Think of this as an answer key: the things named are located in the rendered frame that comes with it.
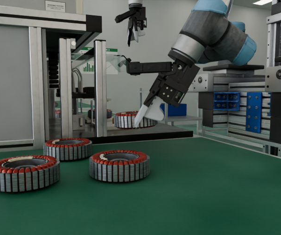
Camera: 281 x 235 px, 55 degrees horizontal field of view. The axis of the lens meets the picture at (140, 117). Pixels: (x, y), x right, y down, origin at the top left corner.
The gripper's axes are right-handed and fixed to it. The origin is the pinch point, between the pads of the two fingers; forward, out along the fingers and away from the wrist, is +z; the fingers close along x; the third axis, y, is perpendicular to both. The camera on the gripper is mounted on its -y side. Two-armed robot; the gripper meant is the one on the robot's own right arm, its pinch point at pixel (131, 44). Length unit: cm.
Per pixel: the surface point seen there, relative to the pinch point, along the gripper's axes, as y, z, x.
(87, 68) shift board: 57, -28, 493
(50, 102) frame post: -42, 30, 0
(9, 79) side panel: -54, 22, -63
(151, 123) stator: -22, 33, -80
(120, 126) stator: -29, 33, -78
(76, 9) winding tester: -35, -1, -50
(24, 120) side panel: -51, 32, -62
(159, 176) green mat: -27, 40, -97
